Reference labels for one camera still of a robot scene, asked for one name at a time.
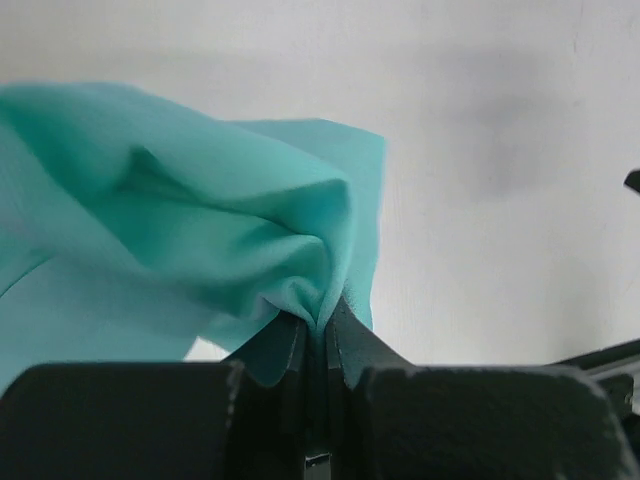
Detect aluminium front frame rail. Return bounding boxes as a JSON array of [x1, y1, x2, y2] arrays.
[[556, 340, 639, 419]]

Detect teal t shirt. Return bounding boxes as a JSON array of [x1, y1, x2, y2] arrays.
[[1, 83, 385, 385]]

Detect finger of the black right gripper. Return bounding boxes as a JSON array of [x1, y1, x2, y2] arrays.
[[624, 169, 640, 194]]

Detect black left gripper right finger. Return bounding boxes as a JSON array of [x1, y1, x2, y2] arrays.
[[325, 301, 633, 479]]

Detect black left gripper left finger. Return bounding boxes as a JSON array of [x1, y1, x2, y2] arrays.
[[1, 313, 308, 479]]

